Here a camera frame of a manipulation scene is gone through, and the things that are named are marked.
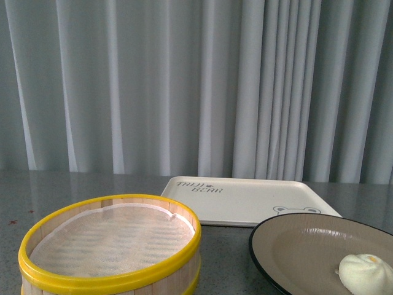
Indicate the white mesh steamer cloth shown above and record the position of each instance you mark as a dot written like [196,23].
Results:
[112,241]

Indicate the white steamed bun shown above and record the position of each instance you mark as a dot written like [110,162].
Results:
[365,274]

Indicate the brown plate with black rim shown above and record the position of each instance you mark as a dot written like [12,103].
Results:
[299,253]

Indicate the grey pleated curtain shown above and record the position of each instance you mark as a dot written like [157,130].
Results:
[292,90]

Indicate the yellow-rimmed bamboo steamer basket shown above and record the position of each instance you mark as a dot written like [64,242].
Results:
[178,274]

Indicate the cream rectangular tray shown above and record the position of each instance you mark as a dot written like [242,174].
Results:
[243,202]

